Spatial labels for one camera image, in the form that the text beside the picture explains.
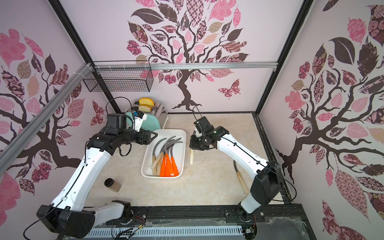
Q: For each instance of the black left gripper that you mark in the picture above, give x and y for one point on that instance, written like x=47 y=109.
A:
x=142 y=132

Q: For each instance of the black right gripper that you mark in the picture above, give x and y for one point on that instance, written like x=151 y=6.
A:
x=197 y=142

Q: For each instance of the orange handle sickle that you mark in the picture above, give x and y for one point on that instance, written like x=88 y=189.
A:
x=174 y=165
x=169 y=162
x=167 y=172
x=163 y=164

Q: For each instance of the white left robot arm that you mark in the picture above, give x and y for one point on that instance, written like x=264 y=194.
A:
x=81 y=183

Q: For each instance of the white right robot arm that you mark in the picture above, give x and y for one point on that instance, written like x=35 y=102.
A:
x=267 y=176

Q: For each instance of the white plastic storage tray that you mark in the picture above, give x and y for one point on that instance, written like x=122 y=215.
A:
x=178 y=151

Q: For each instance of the small glass spice jar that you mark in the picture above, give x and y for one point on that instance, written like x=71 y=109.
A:
x=112 y=185

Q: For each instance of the yellow bread slice front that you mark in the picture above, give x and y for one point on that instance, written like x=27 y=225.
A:
x=145 y=108

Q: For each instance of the yellow bread slice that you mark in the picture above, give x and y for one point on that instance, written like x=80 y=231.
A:
x=147 y=102
x=145 y=108

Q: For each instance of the mint green toaster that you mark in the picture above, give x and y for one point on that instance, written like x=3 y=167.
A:
x=157 y=119

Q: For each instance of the yellow bread slice back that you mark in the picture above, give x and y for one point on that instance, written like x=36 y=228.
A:
x=147 y=102

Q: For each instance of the black wire basket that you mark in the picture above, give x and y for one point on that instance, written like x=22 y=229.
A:
x=120 y=76

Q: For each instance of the aluminium rail back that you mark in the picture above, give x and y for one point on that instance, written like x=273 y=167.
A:
x=186 y=66

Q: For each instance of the aluminium rail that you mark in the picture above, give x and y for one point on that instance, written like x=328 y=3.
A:
x=33 y=127
x=186 y=66

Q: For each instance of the white vented cable duct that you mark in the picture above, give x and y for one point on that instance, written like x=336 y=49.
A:
x=157 y=232

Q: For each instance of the aluminium rail left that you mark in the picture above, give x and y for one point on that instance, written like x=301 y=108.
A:
x=33 y=127

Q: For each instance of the black base frame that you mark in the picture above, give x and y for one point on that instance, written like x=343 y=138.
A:
x=228 y=213

